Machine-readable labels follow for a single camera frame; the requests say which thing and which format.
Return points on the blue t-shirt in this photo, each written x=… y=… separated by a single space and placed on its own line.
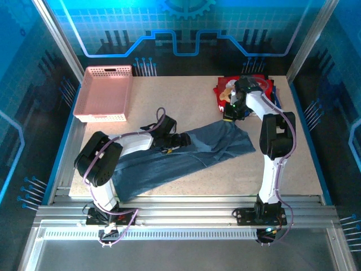
x=175 y=166

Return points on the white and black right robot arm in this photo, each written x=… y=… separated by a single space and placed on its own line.
x=270 y=175

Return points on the red teddy bear t-shirt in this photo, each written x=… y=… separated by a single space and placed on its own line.
x=221 y=83

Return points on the pink perforated plastic basket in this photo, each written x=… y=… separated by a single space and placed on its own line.
x=104 y=93

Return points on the black connector box with lights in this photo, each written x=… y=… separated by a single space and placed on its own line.
x=266 y=234

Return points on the aluminium frame rail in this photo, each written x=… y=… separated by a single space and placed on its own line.
x=183 y=214

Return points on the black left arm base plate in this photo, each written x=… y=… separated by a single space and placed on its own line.
x=125 y=221

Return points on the aluminium corner post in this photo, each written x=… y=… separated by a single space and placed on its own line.
x=313 y=36
x=57 y=36

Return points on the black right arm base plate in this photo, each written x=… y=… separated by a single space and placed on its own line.
x=245 y=217

